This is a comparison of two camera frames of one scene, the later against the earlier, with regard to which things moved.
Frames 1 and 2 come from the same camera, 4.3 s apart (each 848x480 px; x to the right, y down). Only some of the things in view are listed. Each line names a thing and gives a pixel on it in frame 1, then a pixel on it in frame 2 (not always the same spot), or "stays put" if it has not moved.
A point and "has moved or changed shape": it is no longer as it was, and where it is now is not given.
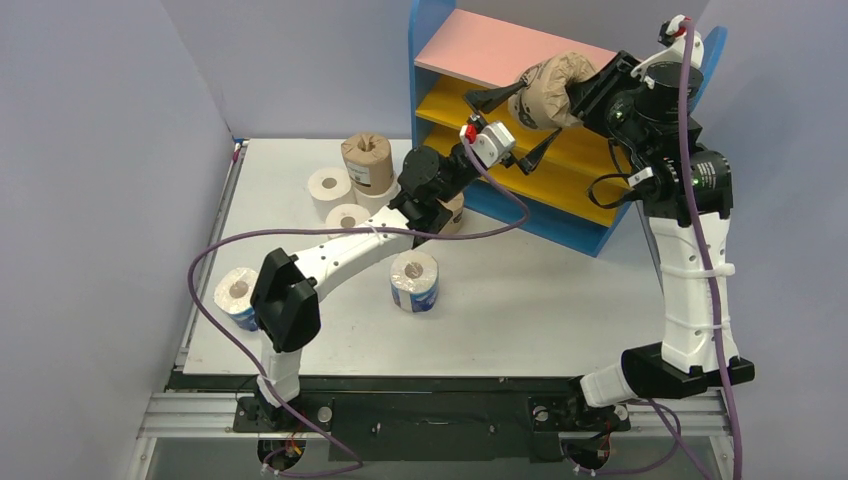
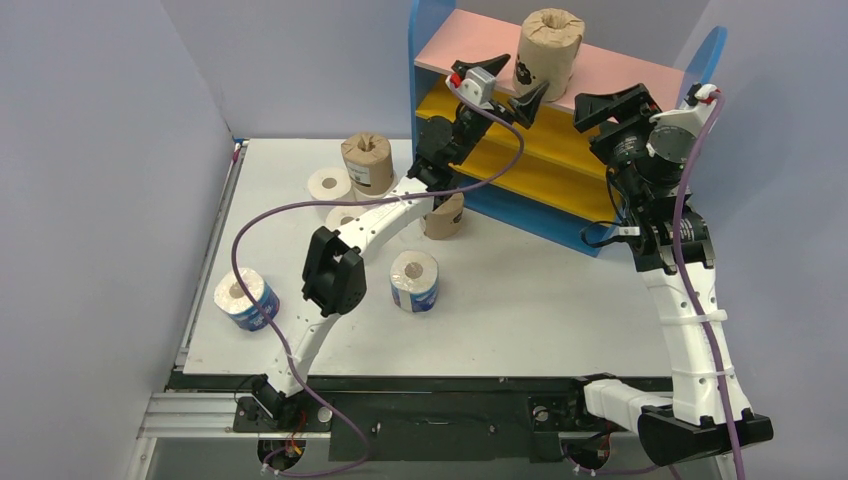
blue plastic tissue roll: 414,279 stays put
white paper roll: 346,215 stays put
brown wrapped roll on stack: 369,161 stays put
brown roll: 543,103 has moved or changed shape
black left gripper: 489,102 → 525,107
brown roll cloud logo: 454,222 stays put
